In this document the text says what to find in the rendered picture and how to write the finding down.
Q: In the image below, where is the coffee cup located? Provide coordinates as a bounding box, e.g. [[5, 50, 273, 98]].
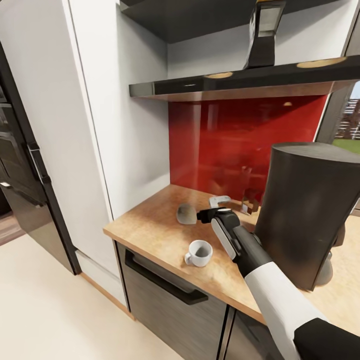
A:
[[185, 240, 213, 267]]

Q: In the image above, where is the bottle of coffee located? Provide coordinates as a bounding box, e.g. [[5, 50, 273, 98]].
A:
[[243, 0, 287, 70]]

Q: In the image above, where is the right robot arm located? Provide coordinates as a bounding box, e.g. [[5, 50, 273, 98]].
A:
[[196, 195, 360, 360]]

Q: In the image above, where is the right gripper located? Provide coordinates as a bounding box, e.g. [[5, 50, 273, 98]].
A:
[[196, 208, 216, 224]]

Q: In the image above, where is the paper coffee filter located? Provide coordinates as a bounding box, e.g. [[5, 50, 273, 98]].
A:
[[176, 203, 197, 225]]

